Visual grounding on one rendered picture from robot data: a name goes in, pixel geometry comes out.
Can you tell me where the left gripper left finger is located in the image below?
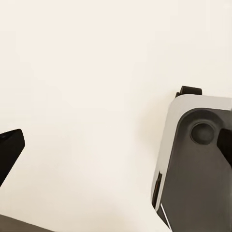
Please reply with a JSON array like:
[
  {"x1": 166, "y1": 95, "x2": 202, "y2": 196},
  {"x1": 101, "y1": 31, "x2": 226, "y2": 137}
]
[{"x1": 0, "y1": 129, "x2": 25, "y2": 186}]

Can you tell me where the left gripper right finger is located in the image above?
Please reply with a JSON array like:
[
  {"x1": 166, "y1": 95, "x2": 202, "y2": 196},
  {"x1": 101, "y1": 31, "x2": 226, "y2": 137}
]
[{"x1": 217, "y1": 128, "x2": 232, "y2": 167}]

